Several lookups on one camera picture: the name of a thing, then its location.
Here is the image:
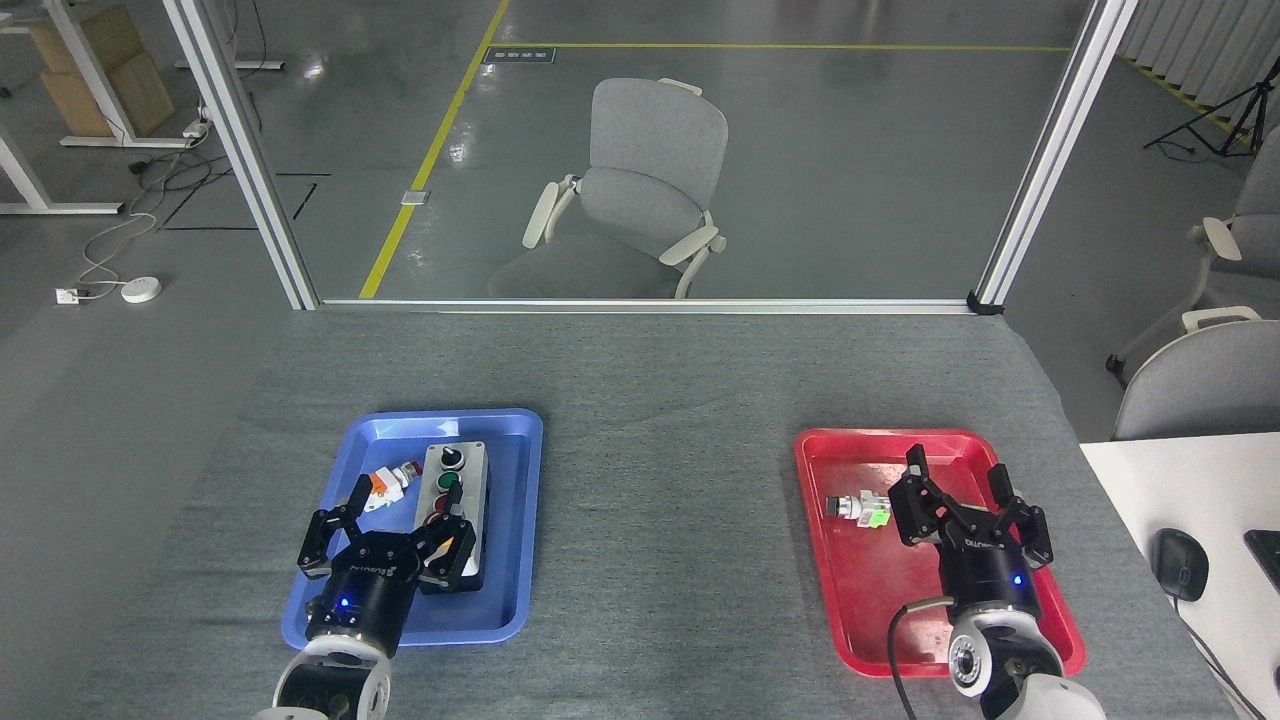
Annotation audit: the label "grey control box with buttons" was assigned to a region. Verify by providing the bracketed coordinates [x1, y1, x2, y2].
[412, 441, 491, 593]

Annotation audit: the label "cardboard box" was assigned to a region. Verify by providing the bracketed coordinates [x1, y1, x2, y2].
[28, 5, 146, 73]
[40, 52, 176, 139]

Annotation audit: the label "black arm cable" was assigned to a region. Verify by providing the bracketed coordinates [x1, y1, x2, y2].
[888, 597, 956, 720]

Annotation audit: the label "black computer mouse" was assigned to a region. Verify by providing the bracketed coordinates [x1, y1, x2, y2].
[1150, 528, 1210, 603]

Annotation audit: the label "black mouse cable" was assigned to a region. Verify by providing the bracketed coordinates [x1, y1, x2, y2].
[1175, 598, 1271, 720]

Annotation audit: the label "white desk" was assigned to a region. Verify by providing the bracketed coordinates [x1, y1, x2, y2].
[1079, 432, 1280, 720]

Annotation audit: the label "silver aluminium post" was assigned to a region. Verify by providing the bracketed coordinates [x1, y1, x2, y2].
[967, 0, 1141, 316]
[162, 0, 321, 311]

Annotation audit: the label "green push button switch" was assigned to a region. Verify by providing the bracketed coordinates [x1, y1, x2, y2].
[826, 489, 892, 530]

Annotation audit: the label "red push button switch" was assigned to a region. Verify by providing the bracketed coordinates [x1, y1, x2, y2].
[362, 461, 425, 513]

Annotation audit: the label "white floor cable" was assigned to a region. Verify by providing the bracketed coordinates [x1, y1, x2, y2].
[78, 205, 161, 296]

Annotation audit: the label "black tripod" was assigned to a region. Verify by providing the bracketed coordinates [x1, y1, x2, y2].
[1144, 80, 1280, 159]

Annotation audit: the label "blue plastic tray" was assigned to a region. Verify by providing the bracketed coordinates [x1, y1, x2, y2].
[281, 407, 544, 649]

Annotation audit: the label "white desk leg frame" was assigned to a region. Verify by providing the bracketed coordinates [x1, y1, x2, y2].
[0, 125, 123, 216]
[40, 0, 196, 149]

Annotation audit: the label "red plastic tray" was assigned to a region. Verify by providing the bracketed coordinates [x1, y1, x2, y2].
[794, 428, 1087, 679]

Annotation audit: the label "silver aluminium rail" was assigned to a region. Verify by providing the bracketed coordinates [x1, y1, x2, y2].
[318, 297, 976, 316]

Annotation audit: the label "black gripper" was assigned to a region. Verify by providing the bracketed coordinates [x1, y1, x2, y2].
[297, 478, 479, 656]
[889, 444, 1054, 613]

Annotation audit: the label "grey office chair white armrests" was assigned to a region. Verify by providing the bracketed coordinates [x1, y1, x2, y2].
[488, 78, 729, 301]
[1105, 125, 1280, 386]
[1112, 307, 1280, 441]

